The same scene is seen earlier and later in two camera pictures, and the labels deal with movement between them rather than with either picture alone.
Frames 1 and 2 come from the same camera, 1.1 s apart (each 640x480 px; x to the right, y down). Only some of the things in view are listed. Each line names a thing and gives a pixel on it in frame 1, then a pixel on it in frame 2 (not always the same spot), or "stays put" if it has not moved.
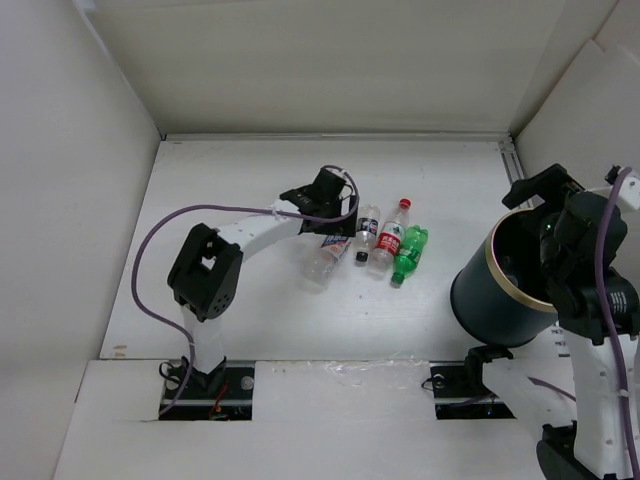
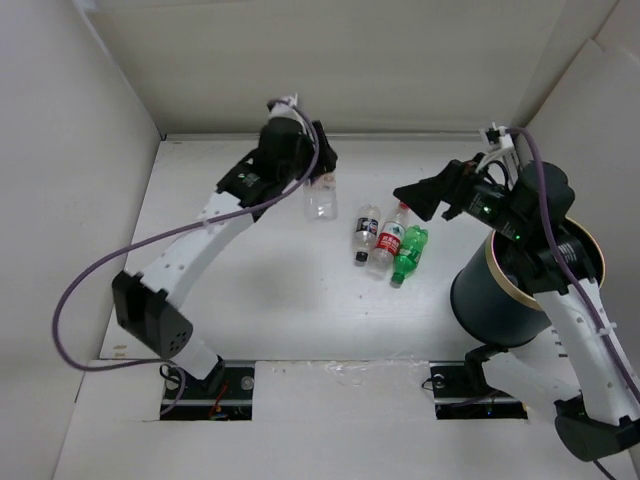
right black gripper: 550,182 to 425,196
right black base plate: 460,392 stays put
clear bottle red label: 387,241 stays put
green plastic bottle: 413,241 stays put
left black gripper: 338,227 to 326,158
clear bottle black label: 365,235 stays put
